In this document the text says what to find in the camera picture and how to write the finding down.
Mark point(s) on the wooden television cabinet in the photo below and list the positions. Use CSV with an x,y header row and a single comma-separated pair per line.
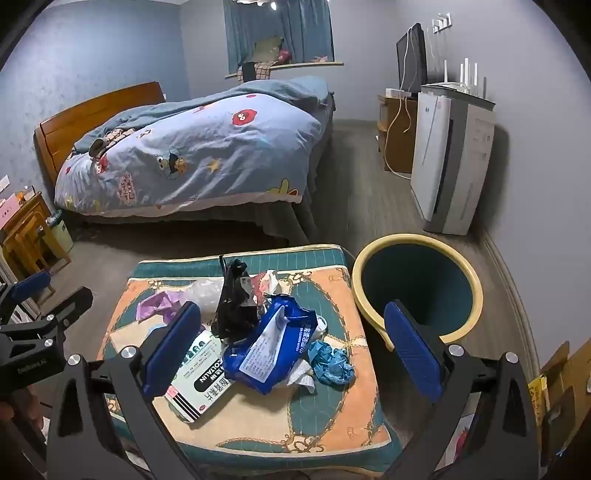
x,y
401,134

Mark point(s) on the black plastic bag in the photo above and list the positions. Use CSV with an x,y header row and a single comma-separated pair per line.
x,y
235,304

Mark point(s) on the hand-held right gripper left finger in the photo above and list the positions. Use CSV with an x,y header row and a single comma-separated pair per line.
x,y
171,341

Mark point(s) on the white medicine box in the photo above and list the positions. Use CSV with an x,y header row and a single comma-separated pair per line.
x,y
203,383

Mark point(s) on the yellow packet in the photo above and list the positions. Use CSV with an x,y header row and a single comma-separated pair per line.
x,y
538,397

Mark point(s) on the blue wet wipe packet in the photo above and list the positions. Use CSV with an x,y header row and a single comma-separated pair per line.
x,y
272,341

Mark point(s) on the patterned quilted cushion mat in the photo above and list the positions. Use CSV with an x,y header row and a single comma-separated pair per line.
x,y
332,424

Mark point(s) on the pink plush toy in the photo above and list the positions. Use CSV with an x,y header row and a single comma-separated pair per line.
x,y
284,56

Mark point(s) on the pink box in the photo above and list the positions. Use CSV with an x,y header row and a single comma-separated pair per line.
x,y
8,210

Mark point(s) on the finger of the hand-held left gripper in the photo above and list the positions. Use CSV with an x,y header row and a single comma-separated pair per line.
x,y
30,282
74,307

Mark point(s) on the person's left hand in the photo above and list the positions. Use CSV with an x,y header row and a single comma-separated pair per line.
x,y
21,408

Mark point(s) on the white air purifier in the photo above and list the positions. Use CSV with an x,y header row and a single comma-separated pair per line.
x,y
431,152

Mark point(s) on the black television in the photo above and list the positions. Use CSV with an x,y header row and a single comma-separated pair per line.
x,y
411,60

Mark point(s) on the wooden bed frame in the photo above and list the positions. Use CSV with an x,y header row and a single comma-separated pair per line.
x,y
69,124

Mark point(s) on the white router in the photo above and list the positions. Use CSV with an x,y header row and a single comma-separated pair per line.
x,y
455,86

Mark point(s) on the checkered cloth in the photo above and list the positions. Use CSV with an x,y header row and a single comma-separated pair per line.
x,y
261,71

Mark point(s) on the cardboard box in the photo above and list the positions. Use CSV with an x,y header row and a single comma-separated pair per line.
x,y
561,383

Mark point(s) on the wooden window sill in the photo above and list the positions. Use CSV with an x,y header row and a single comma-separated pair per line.
x,y
314,65

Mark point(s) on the yellow teal waste bin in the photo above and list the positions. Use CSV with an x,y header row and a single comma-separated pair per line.
x,y
415,277

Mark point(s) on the clear plastic bag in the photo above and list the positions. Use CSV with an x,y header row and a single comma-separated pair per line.
x,y
205,293

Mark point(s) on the white power strip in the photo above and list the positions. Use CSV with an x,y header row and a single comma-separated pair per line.
x,y
397,93

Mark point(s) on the small green white bin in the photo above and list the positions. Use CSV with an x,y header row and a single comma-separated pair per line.
x,y
62,235

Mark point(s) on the grey bed skirt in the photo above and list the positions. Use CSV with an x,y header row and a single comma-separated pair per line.
x,y
258,217

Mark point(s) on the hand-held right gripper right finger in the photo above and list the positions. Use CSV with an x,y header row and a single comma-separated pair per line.
x,y
411,350

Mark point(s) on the white red wrapper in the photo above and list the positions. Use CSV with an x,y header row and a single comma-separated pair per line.
x,y
268,284

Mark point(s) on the bed with cartoon blue duvet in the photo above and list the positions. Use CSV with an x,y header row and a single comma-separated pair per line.
x,y
194,152

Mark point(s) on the olive pillow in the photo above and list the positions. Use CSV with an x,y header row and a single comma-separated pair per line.
x,y
267,48

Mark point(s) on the purple wrapper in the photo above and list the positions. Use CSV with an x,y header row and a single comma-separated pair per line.
x,y
154,304

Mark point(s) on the blue curtain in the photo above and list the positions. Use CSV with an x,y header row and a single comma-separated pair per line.
x,y
300,32

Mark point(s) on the blue glove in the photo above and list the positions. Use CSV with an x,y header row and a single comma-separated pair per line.
x,y
330,362

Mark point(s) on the wooden nightstand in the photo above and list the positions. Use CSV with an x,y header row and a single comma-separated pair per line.
x,y
27,240

